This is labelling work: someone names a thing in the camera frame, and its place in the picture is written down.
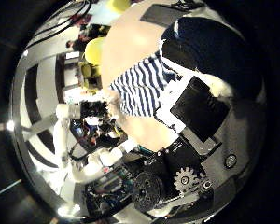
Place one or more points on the yellow chair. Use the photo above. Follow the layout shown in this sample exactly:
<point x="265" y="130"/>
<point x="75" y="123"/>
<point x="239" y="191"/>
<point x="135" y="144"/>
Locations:
<point x="95" y="51"/>
<point x="118" y="5"/>

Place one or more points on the navy white striped shirt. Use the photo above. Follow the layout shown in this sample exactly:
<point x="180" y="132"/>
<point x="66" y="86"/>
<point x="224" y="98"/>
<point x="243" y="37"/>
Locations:
<point x="140" y="87"/>

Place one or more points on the grey rectangular mat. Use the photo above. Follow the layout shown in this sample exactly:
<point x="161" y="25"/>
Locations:
<point x="160" y="15"/>

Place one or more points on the metal storage shelf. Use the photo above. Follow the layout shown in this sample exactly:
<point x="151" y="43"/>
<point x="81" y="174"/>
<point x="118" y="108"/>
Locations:
<point x="84" y="77"/>

